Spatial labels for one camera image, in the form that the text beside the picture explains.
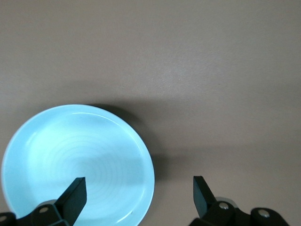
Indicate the light blue round plate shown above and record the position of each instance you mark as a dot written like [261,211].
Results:
[70,146]

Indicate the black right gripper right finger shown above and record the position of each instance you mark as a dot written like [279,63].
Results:
[202,200]

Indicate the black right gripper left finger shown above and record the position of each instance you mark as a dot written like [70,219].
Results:
[75,200]

